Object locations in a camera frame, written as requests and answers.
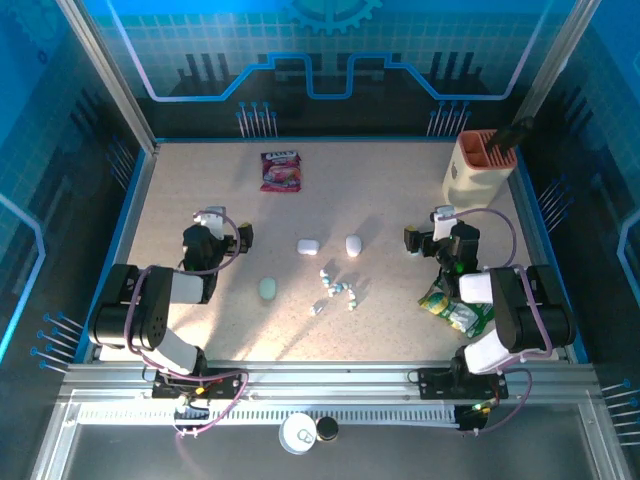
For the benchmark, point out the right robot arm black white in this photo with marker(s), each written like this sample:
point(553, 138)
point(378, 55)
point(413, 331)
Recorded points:
point(530, 310)

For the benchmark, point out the white oval charging case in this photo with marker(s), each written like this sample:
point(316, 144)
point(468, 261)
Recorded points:
point(353, 246)

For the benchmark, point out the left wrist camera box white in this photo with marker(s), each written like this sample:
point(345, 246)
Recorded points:
point(216, 222)

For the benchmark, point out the beige utensil holder orange top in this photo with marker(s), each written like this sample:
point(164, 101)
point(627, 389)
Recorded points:
point(470, 190)

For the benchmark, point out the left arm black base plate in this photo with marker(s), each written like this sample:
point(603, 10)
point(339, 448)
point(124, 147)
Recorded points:
point(230, 375)

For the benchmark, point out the mint green charging case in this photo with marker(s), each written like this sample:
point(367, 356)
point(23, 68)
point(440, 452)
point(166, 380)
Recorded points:
point(267, 289)

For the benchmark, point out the aluminium frame post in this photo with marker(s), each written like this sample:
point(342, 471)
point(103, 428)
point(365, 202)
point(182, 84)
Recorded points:
point(555, 55)
point(107, 80)

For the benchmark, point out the aluminium frame rail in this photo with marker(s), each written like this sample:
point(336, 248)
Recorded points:
point(325, 382)

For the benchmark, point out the white round lid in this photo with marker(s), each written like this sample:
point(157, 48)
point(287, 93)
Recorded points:
point(295, 437)

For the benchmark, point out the white rounded rectangular charging case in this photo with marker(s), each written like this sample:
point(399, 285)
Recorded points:
point(308, 247)

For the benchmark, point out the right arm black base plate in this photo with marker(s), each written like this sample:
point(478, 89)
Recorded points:
point(435, 384)

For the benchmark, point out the green snack bag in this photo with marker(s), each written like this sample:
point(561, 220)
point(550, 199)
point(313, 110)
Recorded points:
point(450, 312)

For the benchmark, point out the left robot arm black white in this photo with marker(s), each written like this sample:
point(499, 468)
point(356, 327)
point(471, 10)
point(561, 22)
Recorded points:
point(150, 310)

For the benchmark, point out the aluminium table side rail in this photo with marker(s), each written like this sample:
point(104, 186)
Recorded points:
point(534, 225)
point(135, 215)

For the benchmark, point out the purple red candy bag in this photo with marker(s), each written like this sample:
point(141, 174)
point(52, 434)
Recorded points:
point(281, 172)

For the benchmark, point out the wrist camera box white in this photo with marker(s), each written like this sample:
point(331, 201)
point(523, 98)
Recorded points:
point(442, 225)
point(216, 222)

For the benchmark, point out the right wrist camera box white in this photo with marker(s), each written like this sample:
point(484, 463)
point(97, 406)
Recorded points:
point(442, 225)

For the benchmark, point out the black round cap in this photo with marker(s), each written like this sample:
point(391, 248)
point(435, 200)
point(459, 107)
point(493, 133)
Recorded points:
point(327, 430)

